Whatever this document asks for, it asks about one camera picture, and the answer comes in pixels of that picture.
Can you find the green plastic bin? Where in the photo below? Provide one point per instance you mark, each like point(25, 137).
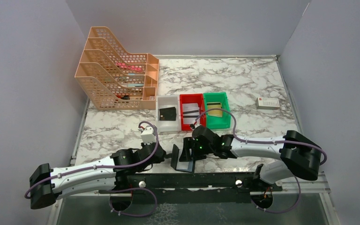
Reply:
point(217, 119)

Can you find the black leather card holder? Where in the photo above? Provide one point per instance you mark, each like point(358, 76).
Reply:
point(175, 157)

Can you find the peach plastic desk organizer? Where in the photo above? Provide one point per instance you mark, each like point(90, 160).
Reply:
point(107, 87)

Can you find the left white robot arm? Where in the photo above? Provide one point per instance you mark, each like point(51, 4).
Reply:
point(48, 184)

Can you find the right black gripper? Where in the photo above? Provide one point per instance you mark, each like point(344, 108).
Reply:
point(188, 143)

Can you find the pink highlighter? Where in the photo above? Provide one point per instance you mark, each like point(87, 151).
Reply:
point(131, 68)

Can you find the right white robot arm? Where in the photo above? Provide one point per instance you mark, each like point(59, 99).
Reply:
point(293, 154)

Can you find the red plastic bin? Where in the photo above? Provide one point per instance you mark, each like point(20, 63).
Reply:
point(190, 98)

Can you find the white card box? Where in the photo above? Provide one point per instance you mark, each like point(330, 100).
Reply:
point(267, 103)

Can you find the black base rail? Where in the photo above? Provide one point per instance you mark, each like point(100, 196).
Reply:
point(183, 188)

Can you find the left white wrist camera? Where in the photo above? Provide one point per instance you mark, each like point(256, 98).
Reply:
point(148, 135)

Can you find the gold credit card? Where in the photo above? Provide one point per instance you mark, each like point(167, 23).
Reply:
point(214, 109)

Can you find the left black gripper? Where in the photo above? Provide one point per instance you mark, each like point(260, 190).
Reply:
point(161, 159)

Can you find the white card with black stripe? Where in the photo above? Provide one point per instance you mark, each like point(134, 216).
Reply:
point(191, 108)

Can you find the black credit card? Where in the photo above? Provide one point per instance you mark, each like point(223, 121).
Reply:
point(167, 114)

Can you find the white plastic bin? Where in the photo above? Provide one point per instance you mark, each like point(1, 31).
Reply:
point(165, 101)

